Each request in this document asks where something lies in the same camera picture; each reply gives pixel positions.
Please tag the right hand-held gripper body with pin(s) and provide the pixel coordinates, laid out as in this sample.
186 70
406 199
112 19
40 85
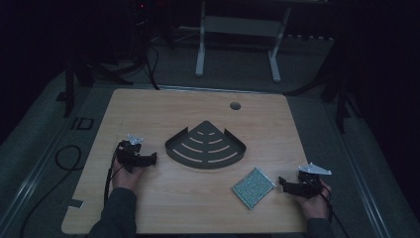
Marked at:
308 183

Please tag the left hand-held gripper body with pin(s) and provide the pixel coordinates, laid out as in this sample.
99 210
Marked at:
129 152

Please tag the person's right hand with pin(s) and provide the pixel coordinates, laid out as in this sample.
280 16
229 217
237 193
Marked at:
313 206

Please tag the person's left hand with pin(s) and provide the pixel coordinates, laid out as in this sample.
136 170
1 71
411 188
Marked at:
127 178

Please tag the small perforated square tile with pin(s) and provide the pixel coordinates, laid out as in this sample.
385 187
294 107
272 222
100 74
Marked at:
253 187

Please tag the dark corner shelf tray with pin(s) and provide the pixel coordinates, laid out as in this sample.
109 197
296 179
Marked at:
206 147

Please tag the black tripod stand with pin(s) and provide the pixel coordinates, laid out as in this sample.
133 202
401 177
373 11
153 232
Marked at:
79 76
340 95

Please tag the white metal stand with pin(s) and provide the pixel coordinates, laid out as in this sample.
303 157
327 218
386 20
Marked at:
242 29

